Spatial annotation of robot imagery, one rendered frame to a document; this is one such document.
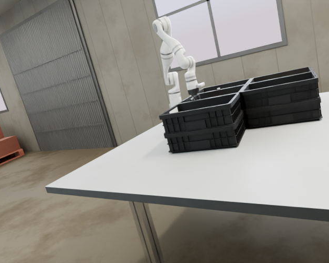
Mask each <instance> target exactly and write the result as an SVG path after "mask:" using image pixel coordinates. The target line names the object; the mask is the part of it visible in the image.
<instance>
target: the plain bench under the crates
mask: <svg viewBox="0 0 329 263"><path fill-rule="evenodd" d="M319 95H320V97H321V103H320V104H321V113H322V116H323V118H320V120H318V121H309V122H301V123H293V124H285V125H276V126H268V127H260V128H248V127H246V130H245V132H244V134H243V136H242V139H241V141H240V143H239V145H237V146H236V147H233V148H223V149H212V150H202V151H191V152H181V153H172V152H168V151H169V150H170V149H169V145H167V143H168V141H167V139H165V137H164V132H165V129H164V127H163V126H162V125H163V123H160V124H159V125H157V126H155V127H153V128H151V129H149V130H148V131H146V132H144V133H142V134H140V135H138V136H137V137H135V138H133V139H131V140H129V141H127V142H126V143H124V144H122V145H120V146H118V147H116V148H115V149H113V150H111V151H109V152H107V153H105V154H104V155H102V156H100V157H98V158H96V159H94V160H93V161H91V162H89V163H87V164H85V165H83V166H82V167H80V168H78V169H76V170H74V171H72V172H71V173H69V174H67V175H65V176H63V177H61V178H60V179H58V180H56V181H55V182H53V183H51V184H49V185H47V186H45V188H46V191H47V193H52V194H62V195H72V196H83V197H92V198H103V199H113V200H123V201H128V202H129V205H130V208H131V211H132V214H133V218H134V221H135V224H136V227H137V231H138V234H139V238H140V241H141V244H142V247H143V250H144V253H145V257H146V260H147V263H165V261H164V258H163V255H162V251H161V248H160V244H159V241H158V237H157V234H156V230H155V227H154V223H153V220H152V217H151V214H150V210H149V207H148V203H149V204H159V205H170V206H179V207H190V208H200V209H210V210H220V211H230V212H240V213H250V214H260V215H266V216H277V217H286V218H297V219H307V220H317V221H327V222H329V92H323V93H319Z"/></svg>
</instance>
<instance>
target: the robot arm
mask: <svg viewBox="0 0 329 263"><path fill-rule="evenodd" d="M152 26H153V29H154V31H155V32H156V34H157V35H159V36H160V38H161V39H162V40H163V42H162V45H161V48H160V54H161V60H162V65H163V74H164V82H165V84H166V85H174V84H175V86H174V87H173V88H172V89H170V90H169V91H168V93H169V99H170V104H169V106H170V108H171V107H173V106H175V105H176V104H178V103H180V102H181V101H182V100H181V93H180V87H179V78H178V73H177V72H172V73H168V70H169V67H170V65H171V63H172V61H173V58H174V55H173V54H175V56H176V58H177V61H178V63H179V66H180V67H181V68H183V69H187V73H185V80H186V86H187V91H188V94H189V95H191V99H190V101H194V100H200V95H199V94H197V93H199V88H200V87H203V86H205V83H204V82H203V83H199V84H198V83H197V80H196V75H195V60H194V58H193V57H191V56H188V57H184V54H185V49H184V48H183V46H182V45H181V44H180V42H179V41H177V40H176V39H174V38H172V37H171V23H170V20H169V18H168V17H166V16H165V17H162V18H159V19H157V20H155V21H153V23H152Z"/></svg>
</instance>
